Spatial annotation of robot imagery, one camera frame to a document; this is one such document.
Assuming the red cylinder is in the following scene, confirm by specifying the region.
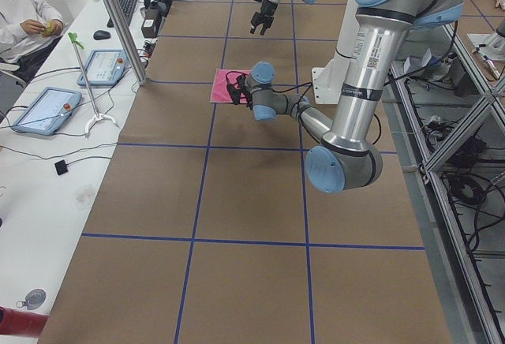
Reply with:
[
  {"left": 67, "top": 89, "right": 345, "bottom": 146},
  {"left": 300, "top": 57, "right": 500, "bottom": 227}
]
[{"left": 0, "top": 307, "right": 48, "bottom": 338}]

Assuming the blue teach pendant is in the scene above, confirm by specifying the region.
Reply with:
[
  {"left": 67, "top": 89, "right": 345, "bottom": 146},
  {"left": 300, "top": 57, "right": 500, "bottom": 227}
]
[
  {"left": 11, "top": 87, "right": 82, "bottom": 136},
  {"left": 85, "top": 49, "right": 129, "bottom": 87}
]

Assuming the person in white shirt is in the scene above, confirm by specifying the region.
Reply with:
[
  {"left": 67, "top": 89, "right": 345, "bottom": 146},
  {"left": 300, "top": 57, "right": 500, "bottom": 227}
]
[{"left": 1, "top": 0, "right": 65, "bottom": 82}]

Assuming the small black square pad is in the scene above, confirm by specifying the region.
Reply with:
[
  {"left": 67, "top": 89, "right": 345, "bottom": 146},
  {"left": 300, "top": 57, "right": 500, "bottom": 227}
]
[{"left": 54, "top": 159, "right": 69, "bottom": 176}]

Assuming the black camera cable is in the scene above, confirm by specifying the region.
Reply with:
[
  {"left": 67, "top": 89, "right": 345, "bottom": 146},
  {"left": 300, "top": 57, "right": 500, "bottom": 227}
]
[{"left": 224, "top": 69, "right": 383, "bottom": 148}]

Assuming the far blue teach pendant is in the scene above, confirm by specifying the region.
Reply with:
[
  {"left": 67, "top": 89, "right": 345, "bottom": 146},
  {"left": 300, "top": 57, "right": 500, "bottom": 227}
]
[{"left": 85, "top": 49, "right": 129, "bottom": 87}]

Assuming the black computer mouse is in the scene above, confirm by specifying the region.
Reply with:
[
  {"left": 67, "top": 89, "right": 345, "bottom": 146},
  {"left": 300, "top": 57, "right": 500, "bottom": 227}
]
[{"left": 93, "top": 30, "right": 111, "bottom": 41}]

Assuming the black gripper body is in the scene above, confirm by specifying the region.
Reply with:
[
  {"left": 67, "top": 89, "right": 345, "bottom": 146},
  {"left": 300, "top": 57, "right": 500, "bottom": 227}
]
[{"left": 252, "top": 1, "right": 278, "bottom": 29}]

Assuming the black keyboard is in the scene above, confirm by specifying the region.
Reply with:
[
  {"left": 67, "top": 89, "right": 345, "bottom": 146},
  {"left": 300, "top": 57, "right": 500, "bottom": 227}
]
[{"left": 118, "top": 0, "right": 138, "bottom": 25}]

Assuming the pink and grey towel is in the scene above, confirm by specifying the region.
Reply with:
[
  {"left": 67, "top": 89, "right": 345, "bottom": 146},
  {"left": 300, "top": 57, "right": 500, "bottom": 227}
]
[{"left": 210, "top": 69, "right": 250, "bottom": 103}]

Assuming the black box with white label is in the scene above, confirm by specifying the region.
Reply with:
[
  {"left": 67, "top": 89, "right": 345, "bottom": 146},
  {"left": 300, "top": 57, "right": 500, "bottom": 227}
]
[{"left": 141, "top": 9, "right": 162, "bottom": 39}]

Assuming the reacher grabber tool green handle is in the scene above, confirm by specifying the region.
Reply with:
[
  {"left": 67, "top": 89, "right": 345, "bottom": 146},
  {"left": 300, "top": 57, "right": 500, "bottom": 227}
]
[{"left": 68, "top": 32, "right": 118, "bottom": 138}]

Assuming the aluminium frame post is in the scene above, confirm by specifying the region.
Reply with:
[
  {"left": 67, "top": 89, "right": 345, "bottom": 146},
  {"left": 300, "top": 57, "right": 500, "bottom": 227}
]
[{"left": 103, "top": 0, "right": 148, "bottom": 86}]

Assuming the near blue teach pendant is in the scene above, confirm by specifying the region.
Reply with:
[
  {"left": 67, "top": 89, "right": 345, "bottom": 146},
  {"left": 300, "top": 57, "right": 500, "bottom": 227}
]
[{"left": 11, "top": 87, "right": 82, "bottom": 136}]

